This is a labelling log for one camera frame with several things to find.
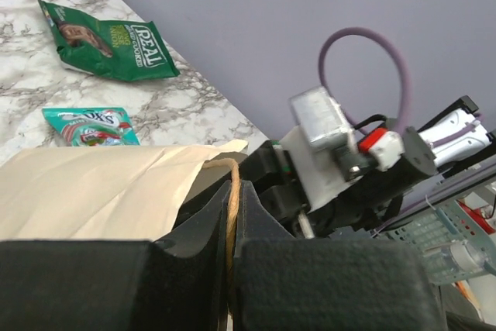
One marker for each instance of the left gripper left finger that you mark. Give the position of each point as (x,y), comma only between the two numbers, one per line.
(177,282)

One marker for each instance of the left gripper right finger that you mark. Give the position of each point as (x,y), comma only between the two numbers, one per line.
(285,283)

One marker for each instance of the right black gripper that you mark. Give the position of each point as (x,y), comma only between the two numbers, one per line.
(273,175)

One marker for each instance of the beige paper bag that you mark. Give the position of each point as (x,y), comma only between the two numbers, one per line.
(104,193)

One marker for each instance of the teal snack packet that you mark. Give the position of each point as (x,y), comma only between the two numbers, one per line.
(92,127)

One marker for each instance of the green crisps bag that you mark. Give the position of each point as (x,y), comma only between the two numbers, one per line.
(114,49)

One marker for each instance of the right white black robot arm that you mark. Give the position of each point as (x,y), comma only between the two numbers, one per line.
(447,143)

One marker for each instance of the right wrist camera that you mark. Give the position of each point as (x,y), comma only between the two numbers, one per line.
(324,150)

